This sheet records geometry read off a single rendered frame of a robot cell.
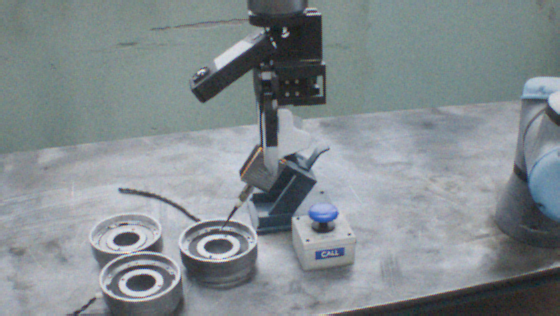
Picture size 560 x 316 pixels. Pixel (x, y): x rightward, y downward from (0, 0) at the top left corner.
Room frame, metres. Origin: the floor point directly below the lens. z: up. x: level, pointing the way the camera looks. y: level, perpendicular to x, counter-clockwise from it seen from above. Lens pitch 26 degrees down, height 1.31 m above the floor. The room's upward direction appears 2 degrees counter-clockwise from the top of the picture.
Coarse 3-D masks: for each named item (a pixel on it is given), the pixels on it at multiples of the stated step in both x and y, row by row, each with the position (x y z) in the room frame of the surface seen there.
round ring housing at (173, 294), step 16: (128, 256) 0.68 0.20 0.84; (144, 256) 0.68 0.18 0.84; (160, 256) 0.68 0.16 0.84; (112, 272) 0.65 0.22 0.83; (144, 272) 0.66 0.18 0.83; (176, 272) 0.66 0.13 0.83; (128, 288) 0.64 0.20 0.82; (144, 288) 0.65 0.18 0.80; (176, 288) 0.62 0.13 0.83; (112, 304) 0.59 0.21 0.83; (128, 304) 0.58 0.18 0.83; (144, 304) 0.58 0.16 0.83; (160, 304) 0.59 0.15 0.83; (176, 304) 0.62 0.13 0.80
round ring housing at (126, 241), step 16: (96, 224) 0.76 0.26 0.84; (112, 224) 0.77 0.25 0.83; (128, 224) 0.78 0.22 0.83; (144, 224) 0.77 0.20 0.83; (96, 240) 0.73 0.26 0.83; (112, 240) 0.73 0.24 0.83; (128, 240) 0.75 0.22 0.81; (144, 240) 0.73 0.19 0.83; (160, 240) 0.73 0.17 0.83; (96, 256) 0.70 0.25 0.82; (112, 256) 0.68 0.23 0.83
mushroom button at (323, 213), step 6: (318, 204) 0.74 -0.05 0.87; (324, 204) 0.74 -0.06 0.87; (330, 204) 0.74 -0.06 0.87; (312, 210) 0.73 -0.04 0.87; (318, 210) 0.73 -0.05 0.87; (324, 210) 0.73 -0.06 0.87; (330, 210) 0.73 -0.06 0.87; (336, 210) 0.73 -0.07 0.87; (312, 216) 0.72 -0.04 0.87; (318, 216) 0.72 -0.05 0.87; (324, 216) 0.72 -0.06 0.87; (330, 216) 0.72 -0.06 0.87; (336, 216) 0.72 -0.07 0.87; (324, 222) 0.71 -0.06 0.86
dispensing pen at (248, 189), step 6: (258, 144) 0.77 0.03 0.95; (252, 156) 0.76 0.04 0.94; (246, 162) 0.76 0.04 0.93; (240, 174) 0.76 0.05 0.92; (246, 186) 0.75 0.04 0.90; (252, 186) 0.75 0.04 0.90; (246, 192) 0.75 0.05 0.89; (240, 198) 0.75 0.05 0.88; (246, 198) 0.75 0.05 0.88; (240, 204) 0.75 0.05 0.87; (234, 210) 0.75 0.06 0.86; (228, 216) 0.75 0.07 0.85; (222, 228) 0.75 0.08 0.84
